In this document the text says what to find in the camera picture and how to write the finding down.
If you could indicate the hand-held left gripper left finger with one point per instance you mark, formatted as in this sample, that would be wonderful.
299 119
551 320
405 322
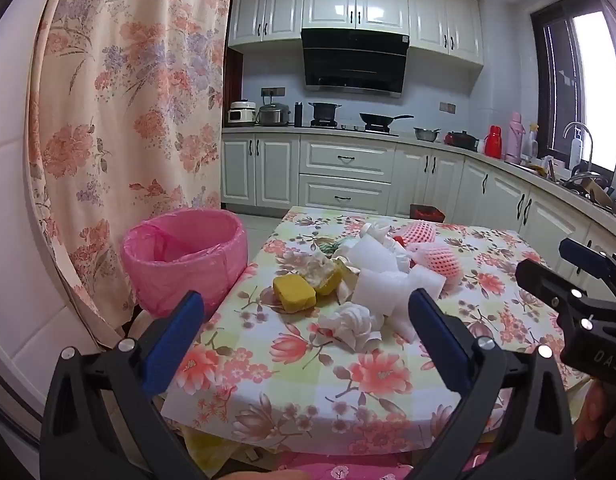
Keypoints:
175 340

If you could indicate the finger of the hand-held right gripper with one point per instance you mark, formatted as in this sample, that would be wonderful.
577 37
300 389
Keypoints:
585 256
542 282

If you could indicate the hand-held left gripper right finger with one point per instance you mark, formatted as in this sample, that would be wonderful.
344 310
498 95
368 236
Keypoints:
437 345

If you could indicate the pink trash bin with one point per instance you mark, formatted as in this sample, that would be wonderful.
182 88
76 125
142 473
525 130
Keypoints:
188 272

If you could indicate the pink foam fruit net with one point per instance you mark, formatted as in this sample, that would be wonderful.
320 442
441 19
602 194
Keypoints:
437 262
416 233

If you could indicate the person's right hand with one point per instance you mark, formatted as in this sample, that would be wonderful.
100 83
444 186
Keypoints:
590 415

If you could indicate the white foam sheet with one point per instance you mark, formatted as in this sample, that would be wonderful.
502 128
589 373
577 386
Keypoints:
387 292
372 257

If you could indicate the crumpled white tissue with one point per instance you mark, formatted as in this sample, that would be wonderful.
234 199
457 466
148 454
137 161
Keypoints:
353 322

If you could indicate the red wrapper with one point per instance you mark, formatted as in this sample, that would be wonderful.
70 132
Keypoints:
398 241

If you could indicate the chrome faucet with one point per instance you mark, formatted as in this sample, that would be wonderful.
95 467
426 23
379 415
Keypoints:
590 140

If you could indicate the clear bottle yellow top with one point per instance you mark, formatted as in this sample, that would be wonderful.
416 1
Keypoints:
530 145

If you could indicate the floral tablecloth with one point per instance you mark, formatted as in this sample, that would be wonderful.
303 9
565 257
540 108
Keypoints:
298 365

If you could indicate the dark bin red liner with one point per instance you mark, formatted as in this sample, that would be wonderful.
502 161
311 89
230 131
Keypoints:
426 212

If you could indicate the pink thermos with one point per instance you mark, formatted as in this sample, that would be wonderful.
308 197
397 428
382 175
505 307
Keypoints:
513 140

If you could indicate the green striped wrapper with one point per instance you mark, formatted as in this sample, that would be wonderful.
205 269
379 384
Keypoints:
333 248

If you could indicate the red thermos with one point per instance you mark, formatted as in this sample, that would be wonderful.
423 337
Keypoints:
493 142

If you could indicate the white lower cabinets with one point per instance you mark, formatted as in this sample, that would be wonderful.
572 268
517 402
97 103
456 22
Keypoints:
437 180

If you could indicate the white cabinets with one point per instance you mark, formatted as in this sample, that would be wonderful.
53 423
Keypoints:
437 180
377 5

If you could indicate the red black casserole pot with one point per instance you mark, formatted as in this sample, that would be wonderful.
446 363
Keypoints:
460 140

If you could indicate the dark framed window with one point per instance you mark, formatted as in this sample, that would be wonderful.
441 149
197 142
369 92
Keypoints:
592 85

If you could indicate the white cabinet drawer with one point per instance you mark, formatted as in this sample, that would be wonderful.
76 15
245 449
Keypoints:
347 160
344 195

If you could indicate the steel bowl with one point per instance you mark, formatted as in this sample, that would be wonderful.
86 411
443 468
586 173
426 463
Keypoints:
426 134

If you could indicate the gas stove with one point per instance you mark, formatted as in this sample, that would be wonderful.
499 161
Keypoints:
355 129

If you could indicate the black wok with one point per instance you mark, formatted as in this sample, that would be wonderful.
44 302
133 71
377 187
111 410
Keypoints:
377 120

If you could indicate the floral curtain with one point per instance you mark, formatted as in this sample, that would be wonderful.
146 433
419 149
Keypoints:
138 110

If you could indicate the white rice cooker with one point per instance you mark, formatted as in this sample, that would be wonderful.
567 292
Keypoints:
240 114

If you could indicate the silver pressure cooker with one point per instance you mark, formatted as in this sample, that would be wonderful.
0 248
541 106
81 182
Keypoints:
274 115

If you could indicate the black bottle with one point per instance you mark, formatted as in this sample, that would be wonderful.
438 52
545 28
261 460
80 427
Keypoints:
298 115

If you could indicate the black cooking pot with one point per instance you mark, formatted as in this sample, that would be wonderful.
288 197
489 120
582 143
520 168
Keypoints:
324 111

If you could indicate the black range hood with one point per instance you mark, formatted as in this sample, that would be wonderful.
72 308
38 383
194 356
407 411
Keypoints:
355 60

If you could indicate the white upper cabinets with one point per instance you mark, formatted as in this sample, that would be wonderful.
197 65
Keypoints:
377 5

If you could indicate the single wall socket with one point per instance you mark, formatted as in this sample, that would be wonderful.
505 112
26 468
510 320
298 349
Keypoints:
446 107

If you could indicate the double wall socket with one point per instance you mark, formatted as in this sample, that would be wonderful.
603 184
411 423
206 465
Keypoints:
273 92

